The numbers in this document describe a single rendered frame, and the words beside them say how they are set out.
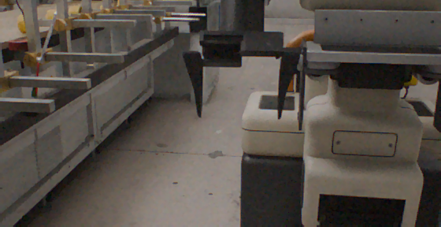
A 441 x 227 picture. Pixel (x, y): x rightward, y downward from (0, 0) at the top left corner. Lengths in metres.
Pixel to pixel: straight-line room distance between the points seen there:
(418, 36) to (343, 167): 0.28
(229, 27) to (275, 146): 0.68
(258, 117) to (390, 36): 0.46
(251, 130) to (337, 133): 0.33
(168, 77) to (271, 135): 3.11
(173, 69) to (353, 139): 3.39
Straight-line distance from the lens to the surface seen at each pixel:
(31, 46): 1.84
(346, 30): 0.85
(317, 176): 0.91
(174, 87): 4.25
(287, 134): 1.19
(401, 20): 0.86
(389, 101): 0.94
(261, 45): 0.54
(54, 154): 2.53
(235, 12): 0.57
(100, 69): 2.32
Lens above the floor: 1.17
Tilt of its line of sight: 17 degrees down
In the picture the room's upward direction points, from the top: straight up
